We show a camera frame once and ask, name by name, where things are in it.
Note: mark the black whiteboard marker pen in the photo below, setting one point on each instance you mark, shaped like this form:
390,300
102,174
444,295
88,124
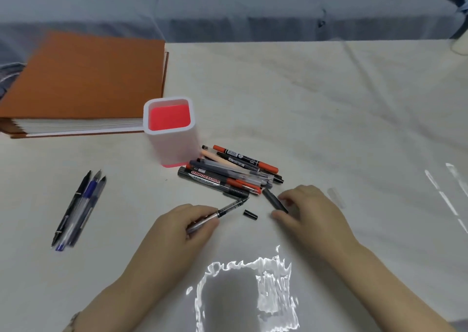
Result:
184,173

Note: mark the person's right hand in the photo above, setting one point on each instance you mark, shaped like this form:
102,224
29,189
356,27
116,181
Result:
321,222

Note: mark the blue grey sofa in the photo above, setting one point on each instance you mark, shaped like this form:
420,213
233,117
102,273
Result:
237,6

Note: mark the person's right forearm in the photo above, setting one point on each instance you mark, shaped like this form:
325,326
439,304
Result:
387,291

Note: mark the smoky translucent gel pen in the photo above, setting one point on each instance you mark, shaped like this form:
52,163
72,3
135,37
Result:
95,195

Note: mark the white table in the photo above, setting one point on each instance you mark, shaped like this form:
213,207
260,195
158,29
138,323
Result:
310,94

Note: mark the person's left hand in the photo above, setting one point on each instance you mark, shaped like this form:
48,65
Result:
168,247

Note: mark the frosted clear pen cap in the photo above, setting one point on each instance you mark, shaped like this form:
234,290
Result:
336,198

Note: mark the short black pen cap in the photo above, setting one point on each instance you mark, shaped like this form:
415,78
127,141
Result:
251,214

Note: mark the silver grey barrel pen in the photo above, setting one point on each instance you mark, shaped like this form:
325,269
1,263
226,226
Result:
234,205

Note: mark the blue grip clear pen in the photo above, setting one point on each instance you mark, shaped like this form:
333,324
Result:
89,189

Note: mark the red white pen holder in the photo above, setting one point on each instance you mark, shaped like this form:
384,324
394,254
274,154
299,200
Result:
170,118

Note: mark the dark barrel gel pen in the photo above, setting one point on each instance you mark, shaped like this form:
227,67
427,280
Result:
212,168

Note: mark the long dark grey pen cap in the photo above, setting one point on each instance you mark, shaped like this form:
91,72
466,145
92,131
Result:
272,198

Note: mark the orange cover binder album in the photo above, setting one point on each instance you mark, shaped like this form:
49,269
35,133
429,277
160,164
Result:
84,76

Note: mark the red black marker pen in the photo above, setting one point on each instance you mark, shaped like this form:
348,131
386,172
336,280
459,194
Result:
245,158

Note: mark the peach barrel pen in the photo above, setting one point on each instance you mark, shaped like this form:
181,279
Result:
215,158

